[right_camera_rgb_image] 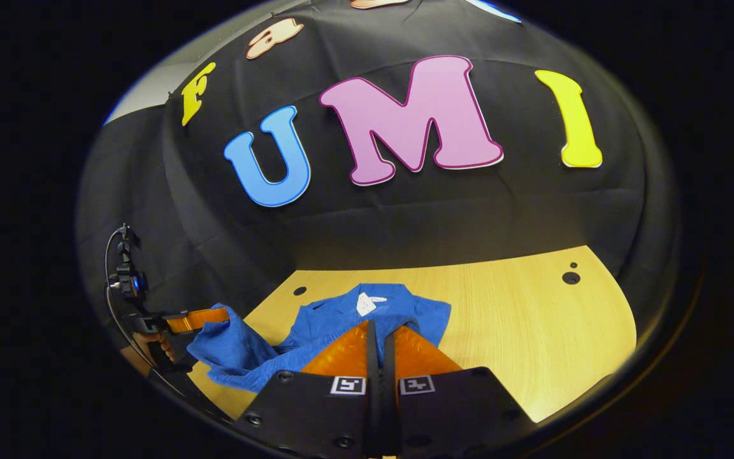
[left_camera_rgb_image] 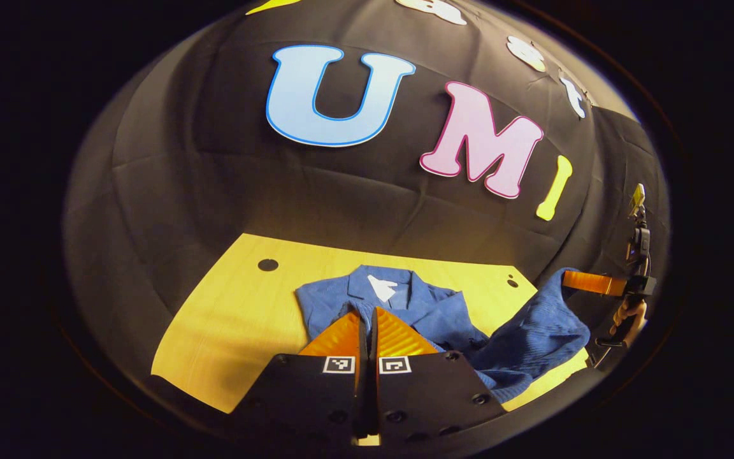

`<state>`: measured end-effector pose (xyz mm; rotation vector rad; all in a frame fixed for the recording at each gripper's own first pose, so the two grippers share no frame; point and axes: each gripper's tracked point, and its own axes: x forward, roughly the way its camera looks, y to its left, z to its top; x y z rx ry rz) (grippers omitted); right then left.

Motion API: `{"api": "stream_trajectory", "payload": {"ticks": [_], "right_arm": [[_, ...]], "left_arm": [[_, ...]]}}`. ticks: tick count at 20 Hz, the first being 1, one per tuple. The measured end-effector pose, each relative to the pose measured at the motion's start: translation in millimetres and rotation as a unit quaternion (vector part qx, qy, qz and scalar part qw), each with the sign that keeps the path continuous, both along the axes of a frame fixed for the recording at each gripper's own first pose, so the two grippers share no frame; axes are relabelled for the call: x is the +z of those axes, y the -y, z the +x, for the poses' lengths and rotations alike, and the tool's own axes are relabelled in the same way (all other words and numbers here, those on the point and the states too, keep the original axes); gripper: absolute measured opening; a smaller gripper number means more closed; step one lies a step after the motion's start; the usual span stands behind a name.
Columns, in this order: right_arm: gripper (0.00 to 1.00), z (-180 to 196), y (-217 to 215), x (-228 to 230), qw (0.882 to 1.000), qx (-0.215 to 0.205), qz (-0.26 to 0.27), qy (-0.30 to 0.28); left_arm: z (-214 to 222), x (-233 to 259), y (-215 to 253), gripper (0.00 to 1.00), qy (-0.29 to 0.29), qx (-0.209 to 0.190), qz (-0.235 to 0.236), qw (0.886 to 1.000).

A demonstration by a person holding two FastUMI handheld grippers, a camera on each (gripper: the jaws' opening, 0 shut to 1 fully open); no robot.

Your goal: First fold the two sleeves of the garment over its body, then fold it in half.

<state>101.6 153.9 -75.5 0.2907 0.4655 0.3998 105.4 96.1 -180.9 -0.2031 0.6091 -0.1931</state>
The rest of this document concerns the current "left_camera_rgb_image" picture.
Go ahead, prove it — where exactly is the blue button shirt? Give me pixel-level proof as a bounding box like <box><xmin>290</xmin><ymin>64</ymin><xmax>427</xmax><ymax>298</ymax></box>
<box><xmin>295</xmin><ymin>265</ymin><xmax>591</xmax><ymax>404</ymax></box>

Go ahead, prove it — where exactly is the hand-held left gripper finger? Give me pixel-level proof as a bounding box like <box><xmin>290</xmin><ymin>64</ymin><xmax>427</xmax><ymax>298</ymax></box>
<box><xmin>370</xmin><ymin>307</ymin><xmax>508</xmax><ymax>447</ymax></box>
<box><xmin>230</xmin><ymin>310</ymin><xmax>369</xmax><ymax>447</ymax></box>

